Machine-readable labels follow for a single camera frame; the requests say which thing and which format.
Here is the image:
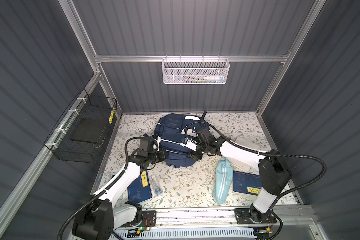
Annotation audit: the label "navy blue student backpack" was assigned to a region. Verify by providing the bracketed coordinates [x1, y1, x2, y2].
[154, 111, 209, 168]

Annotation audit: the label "navy notebook yellow label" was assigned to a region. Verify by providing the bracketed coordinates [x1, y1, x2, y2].
[233, 171, 262, 196]
[127, 171, 153, 203]

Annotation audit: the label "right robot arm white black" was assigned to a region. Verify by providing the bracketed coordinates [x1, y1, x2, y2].
[181, 128, 292, 224]

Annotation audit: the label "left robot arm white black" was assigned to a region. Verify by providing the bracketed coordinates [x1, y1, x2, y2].
[57, 136, 168, 240]

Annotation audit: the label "clear plastic ruler set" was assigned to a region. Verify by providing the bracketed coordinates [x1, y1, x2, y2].
[150, 175, 163, 197]

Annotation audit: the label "light blue pencil pouch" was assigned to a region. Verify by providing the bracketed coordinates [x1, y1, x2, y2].
[213, 158, 234, 205]

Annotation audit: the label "pens in white basket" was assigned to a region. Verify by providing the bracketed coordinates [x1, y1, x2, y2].
[180, 75, 226, 84]

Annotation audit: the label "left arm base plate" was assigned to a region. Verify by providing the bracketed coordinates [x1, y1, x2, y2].
[121, 211, 157, 228]

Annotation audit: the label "black wire wall basket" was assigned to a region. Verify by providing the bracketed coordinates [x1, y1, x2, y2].
[44, 91, 118, 164]

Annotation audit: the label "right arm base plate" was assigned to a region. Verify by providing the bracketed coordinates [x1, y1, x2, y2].
[234, 208, 278, 225]

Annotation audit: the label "white wire mesh basket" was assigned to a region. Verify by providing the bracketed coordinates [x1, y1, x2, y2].
[161, 57, 230, 85]

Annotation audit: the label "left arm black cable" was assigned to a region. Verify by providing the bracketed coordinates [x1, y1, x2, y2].
[56, 136, 157, 240]

